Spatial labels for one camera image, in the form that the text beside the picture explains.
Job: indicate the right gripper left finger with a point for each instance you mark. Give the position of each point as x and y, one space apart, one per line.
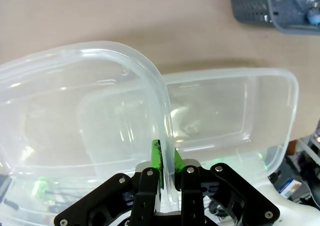
147 198

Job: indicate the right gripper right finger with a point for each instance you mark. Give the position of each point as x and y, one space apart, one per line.
225 191

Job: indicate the large clear plastic container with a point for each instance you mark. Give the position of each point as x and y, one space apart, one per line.
75 61

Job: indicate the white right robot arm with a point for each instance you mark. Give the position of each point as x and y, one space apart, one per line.
295 211

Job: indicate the dark grey plastic basket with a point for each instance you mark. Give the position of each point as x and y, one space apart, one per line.
250 6

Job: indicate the blue and orange cardboard box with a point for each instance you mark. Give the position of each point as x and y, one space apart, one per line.
290 187

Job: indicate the small clear plastic container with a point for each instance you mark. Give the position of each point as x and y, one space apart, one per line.
225 98

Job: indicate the clear bottle with blue cap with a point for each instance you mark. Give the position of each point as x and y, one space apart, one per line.
300 1

